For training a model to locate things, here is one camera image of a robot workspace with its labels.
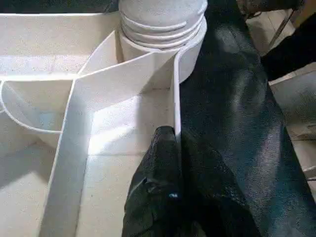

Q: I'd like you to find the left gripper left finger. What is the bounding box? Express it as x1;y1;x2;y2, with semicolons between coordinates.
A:
121;126;183;237

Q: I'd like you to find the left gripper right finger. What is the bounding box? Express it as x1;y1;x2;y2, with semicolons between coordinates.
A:
179;129;262;237

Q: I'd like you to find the white plastic table top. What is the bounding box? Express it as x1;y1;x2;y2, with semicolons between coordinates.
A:
0;11;208;237

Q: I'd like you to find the white plastic table leg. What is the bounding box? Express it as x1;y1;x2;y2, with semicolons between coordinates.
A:
118;0;208;50

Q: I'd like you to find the black table mat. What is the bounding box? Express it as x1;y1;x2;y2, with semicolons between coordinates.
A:
177;0;316;237

